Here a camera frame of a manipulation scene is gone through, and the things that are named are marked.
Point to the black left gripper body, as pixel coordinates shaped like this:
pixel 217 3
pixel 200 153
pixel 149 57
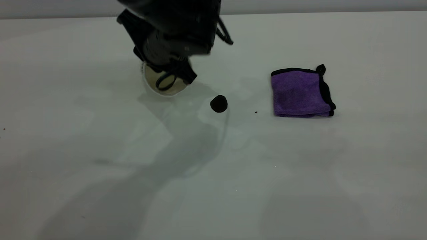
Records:
pixel 160 53

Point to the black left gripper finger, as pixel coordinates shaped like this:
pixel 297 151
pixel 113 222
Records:
pixel 186 72

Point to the white paper coffee cup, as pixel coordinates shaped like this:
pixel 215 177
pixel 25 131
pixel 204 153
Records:
pixel 151 78

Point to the purple cloth with black trim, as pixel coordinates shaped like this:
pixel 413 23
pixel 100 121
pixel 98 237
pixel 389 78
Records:
pixel 297 93

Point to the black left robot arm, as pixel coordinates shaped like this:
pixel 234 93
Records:
pixel 186 20

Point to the black liquid spill blob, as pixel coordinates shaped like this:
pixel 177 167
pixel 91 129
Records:
pixel 219 104

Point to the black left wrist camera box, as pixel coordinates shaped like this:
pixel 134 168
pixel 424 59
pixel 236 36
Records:
pixel 131 28

